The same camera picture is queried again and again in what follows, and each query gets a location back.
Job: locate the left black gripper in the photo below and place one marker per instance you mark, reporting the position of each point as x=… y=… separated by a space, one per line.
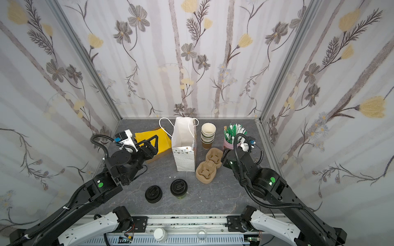
x=140 y=147

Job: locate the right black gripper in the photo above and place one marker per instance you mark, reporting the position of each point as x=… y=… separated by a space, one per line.
x=233 y=154

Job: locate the brown pulp cup carrier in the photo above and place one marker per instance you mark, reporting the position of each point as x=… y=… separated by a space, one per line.
x=206 y=170

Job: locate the black cup lid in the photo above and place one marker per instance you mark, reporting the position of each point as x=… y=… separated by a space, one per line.
x=178 y=187

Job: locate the stack of black lids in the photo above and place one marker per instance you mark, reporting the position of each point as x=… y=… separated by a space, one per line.
x=153 y=194

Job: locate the green paper coffee cup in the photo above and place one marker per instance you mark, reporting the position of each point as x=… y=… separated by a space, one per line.
x=180 y=196

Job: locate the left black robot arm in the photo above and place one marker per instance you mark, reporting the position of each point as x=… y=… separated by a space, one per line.
x=86 y=198

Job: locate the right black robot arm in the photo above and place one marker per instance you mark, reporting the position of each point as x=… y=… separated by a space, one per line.
x=269 y=190

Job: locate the yellow napkin stack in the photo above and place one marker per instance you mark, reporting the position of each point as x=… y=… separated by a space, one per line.
x=164 y=140

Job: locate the pink straw holder cup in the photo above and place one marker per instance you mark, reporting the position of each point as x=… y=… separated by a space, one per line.
x=227 y=145

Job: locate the white paper bag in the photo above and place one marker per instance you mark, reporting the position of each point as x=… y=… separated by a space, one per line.
x=183 y=142

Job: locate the bundle of wrapped straws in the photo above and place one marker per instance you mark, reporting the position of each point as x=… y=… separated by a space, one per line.
x=231 y=131

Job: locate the stack of paper cups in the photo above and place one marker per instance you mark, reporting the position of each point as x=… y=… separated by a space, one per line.
x=208 y=131

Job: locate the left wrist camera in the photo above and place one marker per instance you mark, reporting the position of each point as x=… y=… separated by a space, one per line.
x=125 y=141

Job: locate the aluminium mounting rail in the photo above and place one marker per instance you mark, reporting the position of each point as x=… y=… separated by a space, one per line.
x=183 y=230

